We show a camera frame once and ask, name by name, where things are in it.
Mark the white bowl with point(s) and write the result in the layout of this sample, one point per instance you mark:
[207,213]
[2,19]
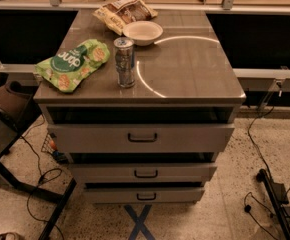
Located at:
[143,33]

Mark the dark side table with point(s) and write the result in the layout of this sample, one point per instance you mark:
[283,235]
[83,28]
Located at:
[18,111]

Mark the green rice chip bag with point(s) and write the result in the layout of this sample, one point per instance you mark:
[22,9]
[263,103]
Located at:
[68,69]

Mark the bottom grey drawer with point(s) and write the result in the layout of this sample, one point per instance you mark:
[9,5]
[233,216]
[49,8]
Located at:
[145,195]

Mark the silver redbull can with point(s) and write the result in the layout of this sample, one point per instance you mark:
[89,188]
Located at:
[124,60]

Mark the grey drawer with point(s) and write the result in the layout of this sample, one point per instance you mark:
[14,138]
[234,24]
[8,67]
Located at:
[141,138]
[138,173]
[145,195]

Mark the middle grey drawer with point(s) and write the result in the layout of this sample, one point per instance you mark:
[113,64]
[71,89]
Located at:
[138,173]

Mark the brown yellow chip bag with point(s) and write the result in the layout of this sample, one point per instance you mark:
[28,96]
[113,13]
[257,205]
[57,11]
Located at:
[118,14]

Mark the top grey drawer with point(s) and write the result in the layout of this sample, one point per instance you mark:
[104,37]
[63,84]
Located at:
[141,138]

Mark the black stand right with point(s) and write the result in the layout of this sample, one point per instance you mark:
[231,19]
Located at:
[278,196]

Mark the grey drawer cabinet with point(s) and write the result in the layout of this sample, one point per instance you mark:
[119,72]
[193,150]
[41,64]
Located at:
[184,78]

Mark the black white sneaker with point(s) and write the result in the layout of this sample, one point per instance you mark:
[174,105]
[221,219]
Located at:
[10,236]

